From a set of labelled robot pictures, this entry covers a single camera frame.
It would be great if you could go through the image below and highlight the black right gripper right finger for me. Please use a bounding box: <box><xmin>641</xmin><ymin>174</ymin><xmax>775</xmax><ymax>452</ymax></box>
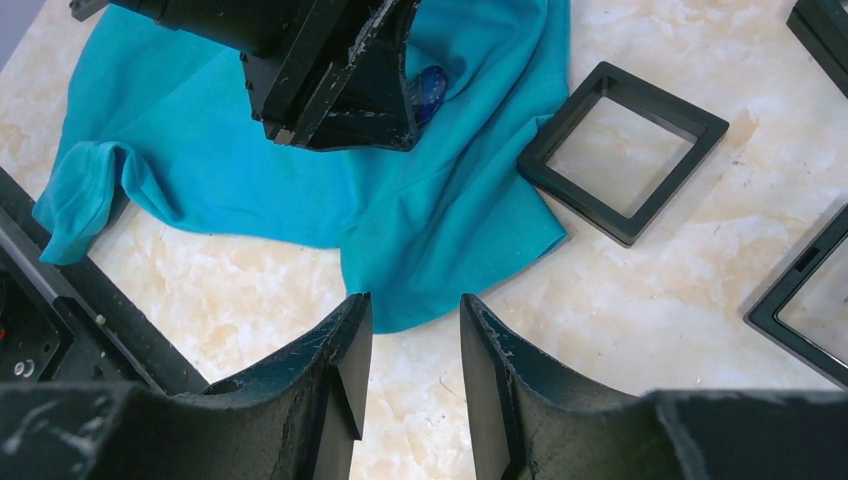
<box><xmin>459</xmin><ymin>294</ymin><xmax>847</xmax><ymax>479</ymax></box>

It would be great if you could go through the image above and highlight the black square frame far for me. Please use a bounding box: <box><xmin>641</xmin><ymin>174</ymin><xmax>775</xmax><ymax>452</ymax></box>
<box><xmin>786</xmin><ymin>0</ymin><xmax>847</xmax><ymax>96</ymax></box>

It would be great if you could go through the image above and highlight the black square frame left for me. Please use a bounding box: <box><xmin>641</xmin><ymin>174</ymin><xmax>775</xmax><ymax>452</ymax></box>
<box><xmin>517</xmin><ymin>61</ymin><xmax>730</xmax><ymax>251</ymax></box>

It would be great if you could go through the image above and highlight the black square frame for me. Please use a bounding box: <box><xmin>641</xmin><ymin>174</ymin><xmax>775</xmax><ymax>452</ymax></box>
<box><xmin>517</xmin><ymin>61</ymin><xmax>730</xmax><ymax>251</ymax></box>
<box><xmin>786</xmin><ymin>0</ymin><xmax>847</xmax><ymax>96</ymax></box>

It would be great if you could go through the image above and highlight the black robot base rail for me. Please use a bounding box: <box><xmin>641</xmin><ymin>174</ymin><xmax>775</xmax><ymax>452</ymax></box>
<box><xmin>1</xmin><ymin>172</ymin><xmax>209</xmax><ymax>395</ymax></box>

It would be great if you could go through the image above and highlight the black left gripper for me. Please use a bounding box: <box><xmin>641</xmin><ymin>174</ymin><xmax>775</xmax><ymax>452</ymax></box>
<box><xmin>69</xmin><ymin>1</ymin><xmax>420</xmax><ymax>152</ymax></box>

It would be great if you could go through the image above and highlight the black folded frame stand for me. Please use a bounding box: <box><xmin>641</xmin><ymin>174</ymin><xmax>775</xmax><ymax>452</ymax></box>
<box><xmin>744</xmin><ymin>205</ymin><xmax>847</xmax><ymax>389</ymax></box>

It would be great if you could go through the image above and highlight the teal garment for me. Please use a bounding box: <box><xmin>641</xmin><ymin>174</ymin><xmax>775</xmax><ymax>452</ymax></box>
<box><xmin>33</xmin><ymin>1</ymin><xmax>571</xmax><ymax>333</ymax></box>

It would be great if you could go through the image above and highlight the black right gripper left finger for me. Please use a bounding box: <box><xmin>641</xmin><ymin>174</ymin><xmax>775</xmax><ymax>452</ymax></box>
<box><xmin>1</xmin><ymin>293</ymin><xmax>373</xmax><ymax>479</ymax></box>

